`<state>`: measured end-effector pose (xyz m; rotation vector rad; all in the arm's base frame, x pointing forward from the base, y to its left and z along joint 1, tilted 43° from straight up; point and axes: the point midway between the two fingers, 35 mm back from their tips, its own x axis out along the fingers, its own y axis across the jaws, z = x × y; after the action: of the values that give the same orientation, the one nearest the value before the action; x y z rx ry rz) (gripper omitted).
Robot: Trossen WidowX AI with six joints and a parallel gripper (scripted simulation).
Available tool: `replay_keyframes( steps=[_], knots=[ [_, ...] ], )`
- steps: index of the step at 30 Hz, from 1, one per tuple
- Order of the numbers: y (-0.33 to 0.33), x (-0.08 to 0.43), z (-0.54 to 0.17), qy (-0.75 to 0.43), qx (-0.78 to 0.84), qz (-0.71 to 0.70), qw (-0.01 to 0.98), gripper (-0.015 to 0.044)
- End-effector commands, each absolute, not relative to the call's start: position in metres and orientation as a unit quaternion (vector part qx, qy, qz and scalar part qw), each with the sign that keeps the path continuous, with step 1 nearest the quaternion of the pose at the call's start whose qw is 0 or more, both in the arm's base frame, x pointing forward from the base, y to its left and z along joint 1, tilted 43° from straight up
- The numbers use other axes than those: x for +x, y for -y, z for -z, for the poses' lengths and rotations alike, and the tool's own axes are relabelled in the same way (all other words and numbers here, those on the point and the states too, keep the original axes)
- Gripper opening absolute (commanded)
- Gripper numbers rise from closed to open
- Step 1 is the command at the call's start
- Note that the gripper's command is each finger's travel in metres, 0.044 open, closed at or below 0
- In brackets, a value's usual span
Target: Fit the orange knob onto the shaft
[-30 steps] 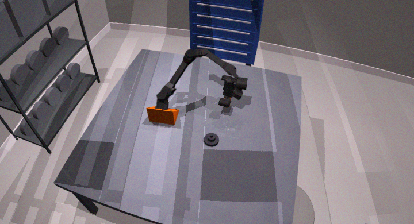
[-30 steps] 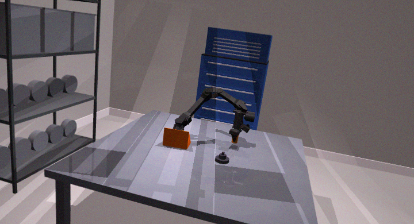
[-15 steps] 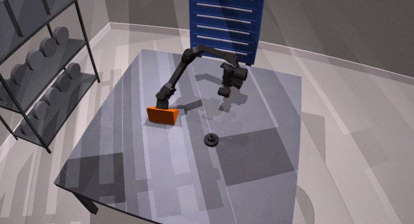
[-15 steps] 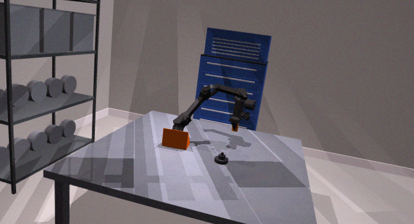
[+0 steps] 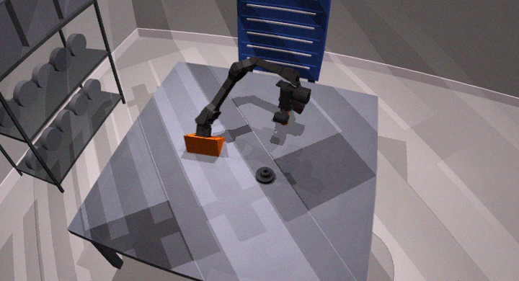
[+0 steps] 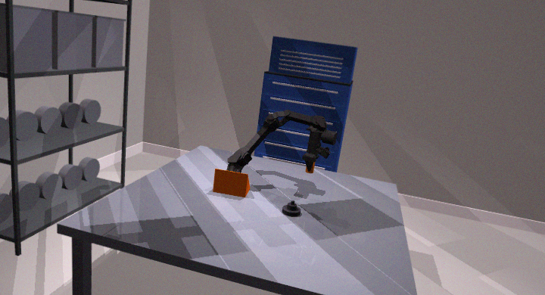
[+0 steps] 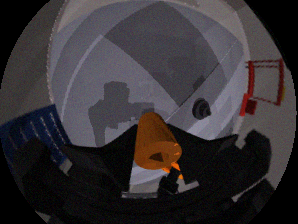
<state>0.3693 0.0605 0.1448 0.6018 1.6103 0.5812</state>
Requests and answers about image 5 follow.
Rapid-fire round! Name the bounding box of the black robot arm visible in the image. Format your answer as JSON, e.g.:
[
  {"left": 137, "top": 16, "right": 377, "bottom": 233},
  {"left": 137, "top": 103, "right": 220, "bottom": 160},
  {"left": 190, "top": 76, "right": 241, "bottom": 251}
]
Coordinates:
[{"left": 195, "top": 56, "right": 311, "bottom": 138}]

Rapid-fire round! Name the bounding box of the dark round pedestal with short shaft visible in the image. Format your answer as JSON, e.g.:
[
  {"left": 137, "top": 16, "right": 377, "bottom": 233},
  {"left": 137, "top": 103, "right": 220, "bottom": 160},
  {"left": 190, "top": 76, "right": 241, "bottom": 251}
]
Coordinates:
[{"left": 256, "top": 167, "right": 275, "bottom": 184}]

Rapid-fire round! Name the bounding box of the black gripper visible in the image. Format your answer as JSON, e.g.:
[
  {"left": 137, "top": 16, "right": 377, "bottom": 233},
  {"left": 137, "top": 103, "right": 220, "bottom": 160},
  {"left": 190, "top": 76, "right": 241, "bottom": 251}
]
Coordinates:
[{"left": 273, "top": 96, "right": 293, "bottom": 124}]

